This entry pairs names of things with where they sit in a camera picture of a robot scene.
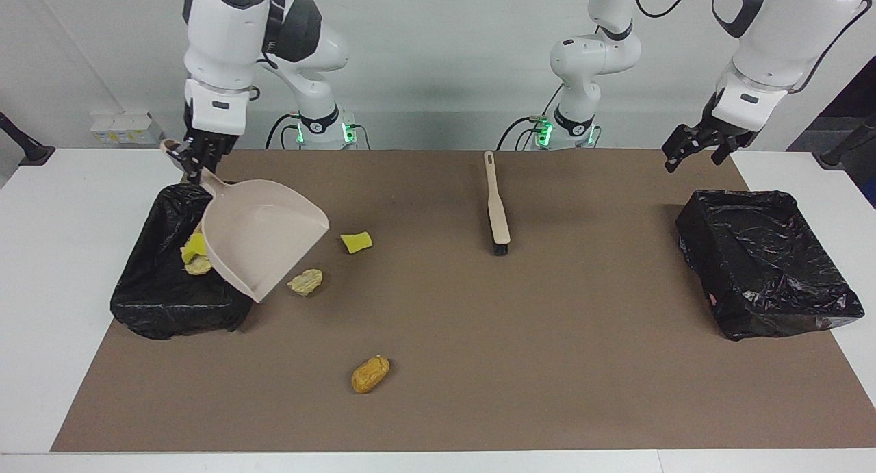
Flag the beige plastic dustpan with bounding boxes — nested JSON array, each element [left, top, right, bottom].
[[159, 139, 331, 304]]

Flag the beige hand brush black bristles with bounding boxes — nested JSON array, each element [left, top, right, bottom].
[[483, 151, 512, 257]]

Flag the orange brown sponge lump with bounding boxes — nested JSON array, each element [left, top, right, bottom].
[[351, 355, 391, 394]]

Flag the black bag lined bin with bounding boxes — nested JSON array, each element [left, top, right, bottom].
[[110, 182, 254, 340], [675, 189, 865, 342]]

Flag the black stand foot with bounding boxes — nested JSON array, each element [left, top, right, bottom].
[[0, 112, 55, 166], [820, 114, 876, 170]]

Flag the dark furniture panel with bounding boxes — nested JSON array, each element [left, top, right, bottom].
[[787, 55, 876, 209]]

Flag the brown paper table mat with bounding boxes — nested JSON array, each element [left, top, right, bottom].
[[51, 149, 876, 453]]

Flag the black base cable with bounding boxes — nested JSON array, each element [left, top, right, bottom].
[[266, 112, 302, 150], [498, 116, 548, 151]]

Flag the white wall socket box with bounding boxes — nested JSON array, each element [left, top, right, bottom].
[[90, 112, 165, 145]]

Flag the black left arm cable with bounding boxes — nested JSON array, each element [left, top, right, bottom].
[[631, 0, 873, 96]]

